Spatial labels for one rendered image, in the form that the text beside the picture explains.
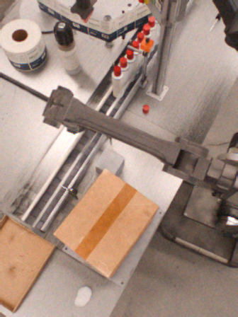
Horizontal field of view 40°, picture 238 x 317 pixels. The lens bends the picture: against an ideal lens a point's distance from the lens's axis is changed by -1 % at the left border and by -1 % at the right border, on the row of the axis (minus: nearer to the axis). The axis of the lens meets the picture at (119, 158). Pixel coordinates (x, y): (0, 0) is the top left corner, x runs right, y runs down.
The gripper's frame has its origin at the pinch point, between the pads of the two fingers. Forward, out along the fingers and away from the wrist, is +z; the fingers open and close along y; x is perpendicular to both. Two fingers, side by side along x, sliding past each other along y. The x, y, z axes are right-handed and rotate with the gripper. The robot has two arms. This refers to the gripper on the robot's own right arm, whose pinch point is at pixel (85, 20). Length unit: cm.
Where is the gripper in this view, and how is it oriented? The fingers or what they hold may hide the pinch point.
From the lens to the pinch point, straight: 147.3
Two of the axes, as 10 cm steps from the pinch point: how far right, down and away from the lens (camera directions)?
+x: 8.7, 4.7, -1.4
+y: -4.9, 8.2, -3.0
